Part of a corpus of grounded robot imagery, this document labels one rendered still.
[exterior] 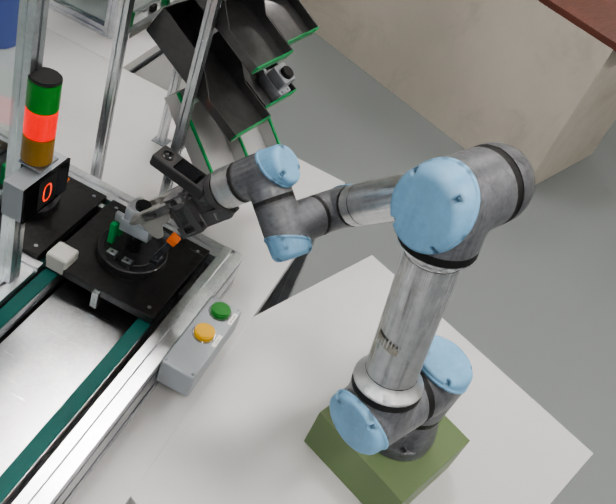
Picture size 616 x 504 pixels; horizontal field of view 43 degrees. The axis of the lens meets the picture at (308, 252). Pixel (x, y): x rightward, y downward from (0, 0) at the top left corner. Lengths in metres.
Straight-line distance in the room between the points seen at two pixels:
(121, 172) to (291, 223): 0.76
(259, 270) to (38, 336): 0.56
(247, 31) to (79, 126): 0.67
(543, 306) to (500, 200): 2.66
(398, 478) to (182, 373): 0.44
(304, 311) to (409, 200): 0.80
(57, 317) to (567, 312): 2.66
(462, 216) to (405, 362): 0.29
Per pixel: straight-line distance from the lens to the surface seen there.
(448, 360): 1.36
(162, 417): 1.51
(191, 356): 1.48
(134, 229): 1.54
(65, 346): 1.51
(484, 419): 1.79
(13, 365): 1.48
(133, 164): 2.02
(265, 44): 1.61
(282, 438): 1.55
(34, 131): 1.28
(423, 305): 1.11
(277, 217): 1.32
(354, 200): 1.34
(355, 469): 1.50
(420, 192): 1.01
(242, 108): 1.68
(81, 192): 1.74
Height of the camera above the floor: 2.09
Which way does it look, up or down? 40 degrees down
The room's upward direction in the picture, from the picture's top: 24 degrees clockwise
